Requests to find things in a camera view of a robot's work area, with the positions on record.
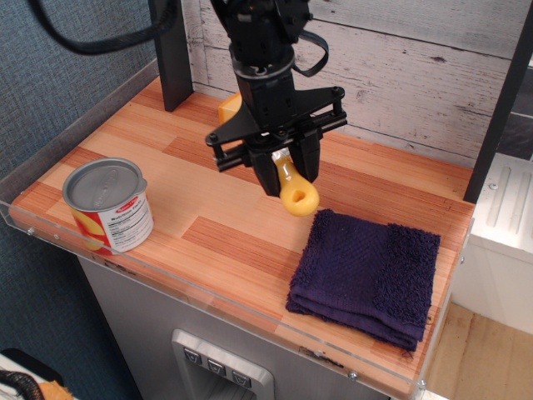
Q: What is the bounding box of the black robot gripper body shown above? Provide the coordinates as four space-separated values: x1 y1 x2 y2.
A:
206 69 346 172

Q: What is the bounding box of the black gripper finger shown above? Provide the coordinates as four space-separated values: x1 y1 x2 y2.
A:
249 149 281 198
288 128 321 183

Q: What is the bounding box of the white knife yellow handle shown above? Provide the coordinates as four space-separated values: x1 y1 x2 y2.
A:
272 148 320 217

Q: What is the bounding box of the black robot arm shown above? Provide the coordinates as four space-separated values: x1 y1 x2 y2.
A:
206 1 346 197

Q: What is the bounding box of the toy tin can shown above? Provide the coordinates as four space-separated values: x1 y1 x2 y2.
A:
62 157 154 254

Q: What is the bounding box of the yellow toy cheese wedge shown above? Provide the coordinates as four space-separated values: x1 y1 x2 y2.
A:
218 92 242 124

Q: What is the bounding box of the folded purple towel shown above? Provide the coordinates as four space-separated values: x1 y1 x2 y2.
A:
286 209 441 352

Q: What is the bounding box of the silver toy fridge cabinet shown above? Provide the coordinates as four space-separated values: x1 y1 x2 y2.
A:
81 259 385 399

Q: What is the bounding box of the silver ice dispenser panel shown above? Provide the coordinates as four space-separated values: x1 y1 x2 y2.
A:
172 329 275 399

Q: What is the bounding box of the white toy sink unit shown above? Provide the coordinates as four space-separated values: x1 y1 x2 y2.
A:
451 153 532 333

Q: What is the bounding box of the black orange object corner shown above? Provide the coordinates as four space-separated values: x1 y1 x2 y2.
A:
1 348 76 400

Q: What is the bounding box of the black left shelf post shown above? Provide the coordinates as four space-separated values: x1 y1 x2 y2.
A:
154 1 193 112

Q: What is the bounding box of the black shelf post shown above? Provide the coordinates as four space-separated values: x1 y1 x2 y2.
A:
154 1 193 112
463 2 532 204

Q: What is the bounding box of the black braided cable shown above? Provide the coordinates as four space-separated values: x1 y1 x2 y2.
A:
27 0 178 56

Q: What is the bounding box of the black right shelf post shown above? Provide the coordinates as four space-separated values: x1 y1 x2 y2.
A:
463 2 532 204

